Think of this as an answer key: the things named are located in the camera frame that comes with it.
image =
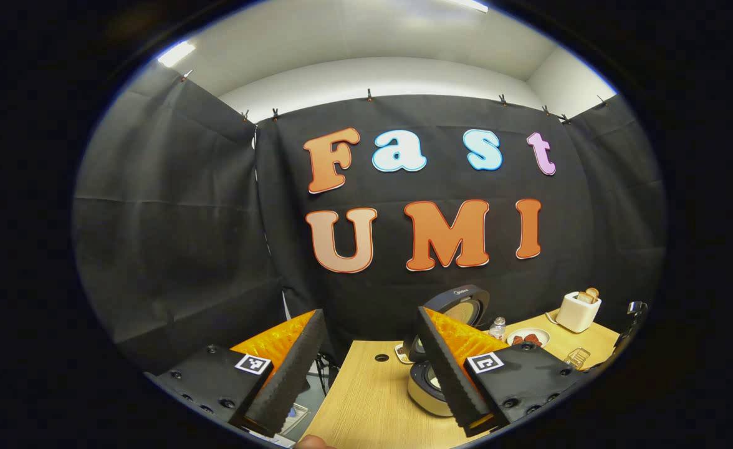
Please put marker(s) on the white printed sheet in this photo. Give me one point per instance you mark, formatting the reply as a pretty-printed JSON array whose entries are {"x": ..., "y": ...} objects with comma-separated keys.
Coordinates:
[{"x": 295, "y": 419}]

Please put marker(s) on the white toaster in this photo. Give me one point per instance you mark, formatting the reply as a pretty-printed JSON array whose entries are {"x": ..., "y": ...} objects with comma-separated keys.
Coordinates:
[{"x": 577, "y": 315}]

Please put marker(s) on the black metal stand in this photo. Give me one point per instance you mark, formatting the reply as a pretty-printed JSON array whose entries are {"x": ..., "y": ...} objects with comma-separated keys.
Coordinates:
[{"x": 328, "y": 371}]

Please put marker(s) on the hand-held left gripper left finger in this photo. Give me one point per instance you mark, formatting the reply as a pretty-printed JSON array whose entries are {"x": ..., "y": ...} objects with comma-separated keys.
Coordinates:
[{"x": 292, "y": 380}]

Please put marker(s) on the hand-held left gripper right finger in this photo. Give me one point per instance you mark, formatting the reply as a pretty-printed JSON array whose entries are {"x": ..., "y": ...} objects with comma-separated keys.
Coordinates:
[{"x": 447, "y": 380}]

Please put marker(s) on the white round plate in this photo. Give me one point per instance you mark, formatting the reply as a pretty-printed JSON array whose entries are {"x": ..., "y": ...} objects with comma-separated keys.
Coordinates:
[{"x": 528, "y": 342}]

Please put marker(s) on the small white dish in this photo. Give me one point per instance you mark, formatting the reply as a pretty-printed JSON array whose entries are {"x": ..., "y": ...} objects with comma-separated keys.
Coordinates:
[{"x": 402, "y": 353}]

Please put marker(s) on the long ceiling light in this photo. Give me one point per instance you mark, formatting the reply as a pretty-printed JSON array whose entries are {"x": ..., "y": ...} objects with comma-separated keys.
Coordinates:
[{"x": 468, "y": 5}]

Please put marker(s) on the square ceiling light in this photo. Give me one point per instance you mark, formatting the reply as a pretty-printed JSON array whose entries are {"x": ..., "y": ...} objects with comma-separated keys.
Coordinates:
[{"x": 176, "y": 53}]

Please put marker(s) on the dark grey rice cooker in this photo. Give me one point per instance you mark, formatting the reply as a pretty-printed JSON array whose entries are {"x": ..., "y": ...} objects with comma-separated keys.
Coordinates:
[{"x": 463, "y": 308}]

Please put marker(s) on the black backdrop cloth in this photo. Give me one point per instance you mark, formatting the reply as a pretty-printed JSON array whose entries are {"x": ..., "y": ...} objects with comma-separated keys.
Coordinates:
[{"x": 173, "y": 237}]

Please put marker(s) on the clear plastic bottle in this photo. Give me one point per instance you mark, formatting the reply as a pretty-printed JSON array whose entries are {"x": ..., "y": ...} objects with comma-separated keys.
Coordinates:
[{"x": 498, "y": 329}]

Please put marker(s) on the toast slice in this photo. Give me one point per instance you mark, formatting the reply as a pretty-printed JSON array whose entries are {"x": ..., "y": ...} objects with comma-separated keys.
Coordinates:
[
  {"x": 584, "y": 297},
  {"x": 593, "y": 292}
]

